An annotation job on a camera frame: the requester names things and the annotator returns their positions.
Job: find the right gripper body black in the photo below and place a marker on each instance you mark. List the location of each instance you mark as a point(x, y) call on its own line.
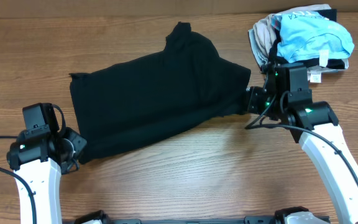
point(258, 101)

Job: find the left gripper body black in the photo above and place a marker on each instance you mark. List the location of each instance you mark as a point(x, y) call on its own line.
point(74, 143)

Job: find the black t-shirt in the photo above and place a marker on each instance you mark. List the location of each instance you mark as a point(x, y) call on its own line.
point(134, 104)

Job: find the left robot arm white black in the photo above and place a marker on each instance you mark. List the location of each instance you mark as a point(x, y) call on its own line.
point(39, 158)

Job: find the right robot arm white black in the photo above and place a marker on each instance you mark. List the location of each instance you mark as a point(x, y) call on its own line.
point(315, 127)

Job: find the black folded garment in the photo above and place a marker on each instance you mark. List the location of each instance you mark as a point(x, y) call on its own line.
point(322, 61)

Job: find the grey folded garment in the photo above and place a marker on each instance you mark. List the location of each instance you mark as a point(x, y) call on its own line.
point(264, 46)

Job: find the beige folded garment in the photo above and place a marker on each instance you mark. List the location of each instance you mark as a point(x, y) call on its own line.
point(313, 69)

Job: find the light blue folded garment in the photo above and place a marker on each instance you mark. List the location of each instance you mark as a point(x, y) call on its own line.
point(307, 34)

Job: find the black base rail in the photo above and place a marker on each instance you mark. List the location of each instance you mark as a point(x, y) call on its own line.
point(191, 221)

